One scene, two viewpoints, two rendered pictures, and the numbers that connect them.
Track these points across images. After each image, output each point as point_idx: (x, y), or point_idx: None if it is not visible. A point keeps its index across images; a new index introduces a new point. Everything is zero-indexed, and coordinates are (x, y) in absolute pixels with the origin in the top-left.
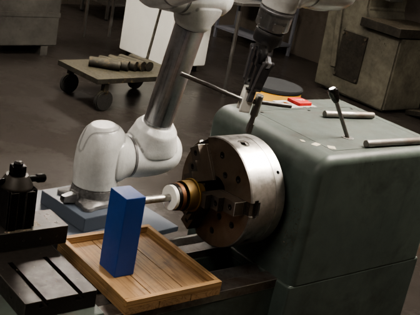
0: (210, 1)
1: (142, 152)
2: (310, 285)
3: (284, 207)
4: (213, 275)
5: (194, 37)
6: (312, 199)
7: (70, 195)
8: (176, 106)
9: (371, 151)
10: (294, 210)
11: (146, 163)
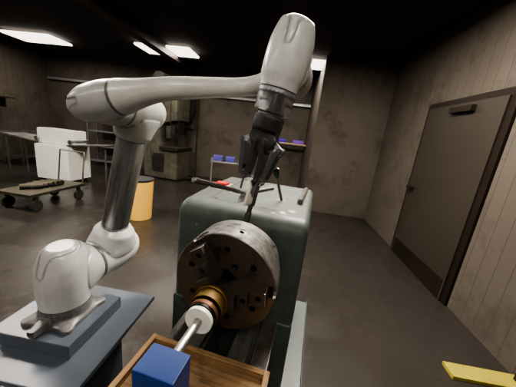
0: (151, 113)
1: (109, 255)
2: None
3: None
4: (256, 368)
5: (140, 148)
6: (302, 257)
7: (40, 328)
8: (131, 209)
9: (306, 206)
10: (286, 270)
11: (115, 262)
